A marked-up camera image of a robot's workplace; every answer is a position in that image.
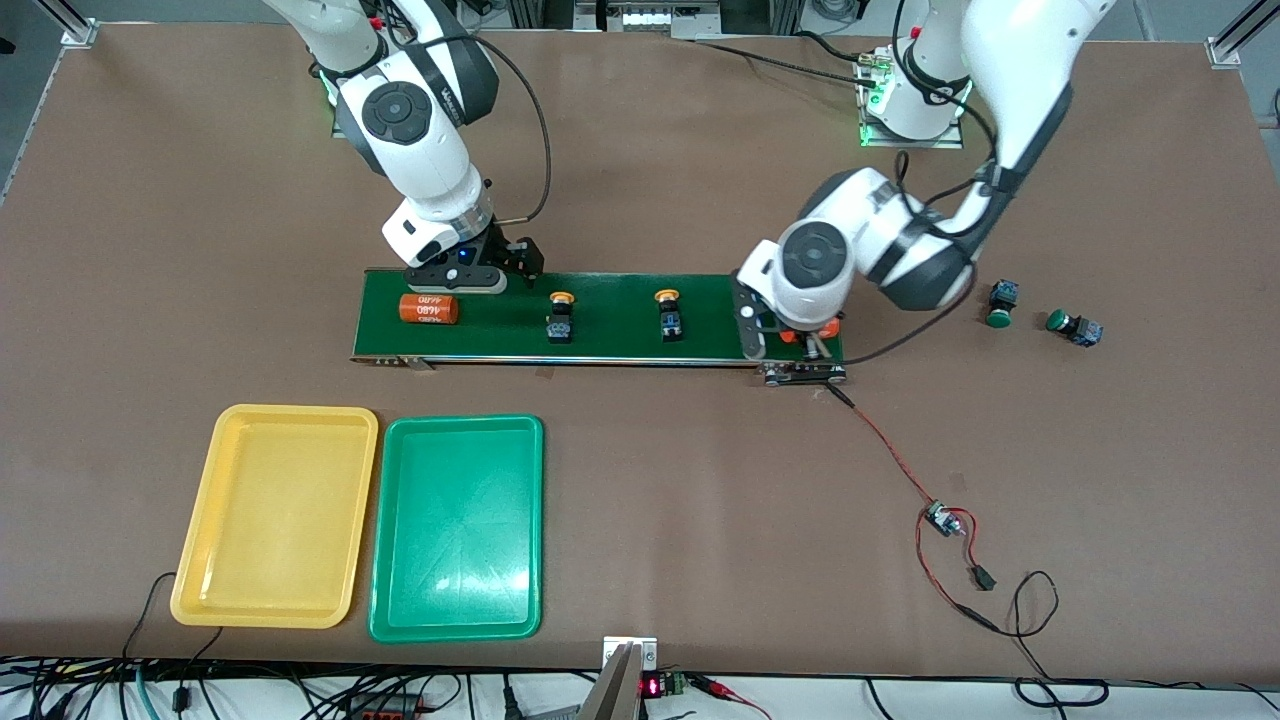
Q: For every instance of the orange cylinder white 4680 print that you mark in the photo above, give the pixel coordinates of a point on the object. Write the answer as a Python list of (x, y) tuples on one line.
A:
[(428, 309), (829, 327)]

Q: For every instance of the yellow push button switch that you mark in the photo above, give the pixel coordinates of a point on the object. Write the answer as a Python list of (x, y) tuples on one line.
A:
[(560, 328), (669, 322)]

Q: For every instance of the green push button switch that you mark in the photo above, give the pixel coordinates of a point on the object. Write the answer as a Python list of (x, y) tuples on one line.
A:
[(1003, 295), (1080, 329)]

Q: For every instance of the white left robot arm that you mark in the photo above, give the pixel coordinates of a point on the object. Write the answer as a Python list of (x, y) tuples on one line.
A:
[(830, 260)]

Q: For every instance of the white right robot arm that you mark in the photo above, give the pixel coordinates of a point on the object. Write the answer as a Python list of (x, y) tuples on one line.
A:
[(410, 150)]

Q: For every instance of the green conveyor belt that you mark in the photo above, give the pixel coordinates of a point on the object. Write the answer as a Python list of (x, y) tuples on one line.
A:
[(620, 340)]

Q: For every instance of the small speed controller board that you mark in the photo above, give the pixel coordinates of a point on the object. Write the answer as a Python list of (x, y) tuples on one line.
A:
[(940, 519)]

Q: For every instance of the white background device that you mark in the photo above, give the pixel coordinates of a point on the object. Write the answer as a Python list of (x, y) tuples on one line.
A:
[(650, 18)]

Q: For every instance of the green plastic tray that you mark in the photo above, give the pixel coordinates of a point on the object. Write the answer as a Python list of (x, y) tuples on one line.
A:
[(457, 530)]

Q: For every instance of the yellow plastic tray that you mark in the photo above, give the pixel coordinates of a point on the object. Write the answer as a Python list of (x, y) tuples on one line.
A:
[(275, 515)]

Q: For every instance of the red alligator clip lead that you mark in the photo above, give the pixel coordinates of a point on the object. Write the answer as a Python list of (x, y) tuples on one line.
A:
[(722, 689)]

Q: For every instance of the red digit display module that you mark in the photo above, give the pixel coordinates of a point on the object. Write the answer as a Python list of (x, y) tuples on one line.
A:
[(652, 687)]

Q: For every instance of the orange black power strip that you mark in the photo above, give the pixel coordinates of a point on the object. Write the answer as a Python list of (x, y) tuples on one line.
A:
[(385, 710)]

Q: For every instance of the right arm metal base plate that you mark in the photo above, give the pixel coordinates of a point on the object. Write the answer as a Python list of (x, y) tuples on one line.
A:
[(436, 90)]

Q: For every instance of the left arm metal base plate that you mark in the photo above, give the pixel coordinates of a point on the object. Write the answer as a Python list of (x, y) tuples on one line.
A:
[(950, 143)]

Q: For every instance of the small metal bracket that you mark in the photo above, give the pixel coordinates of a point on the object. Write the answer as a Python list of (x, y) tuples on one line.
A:
[(645, 655)]

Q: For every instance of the grey wedge camera mount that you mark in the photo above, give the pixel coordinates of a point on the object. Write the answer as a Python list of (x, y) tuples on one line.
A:
[(615, 695)]

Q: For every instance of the aluminium frame profile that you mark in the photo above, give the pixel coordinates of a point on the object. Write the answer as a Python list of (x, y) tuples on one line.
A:
[(78, 30), (1235, 40)]

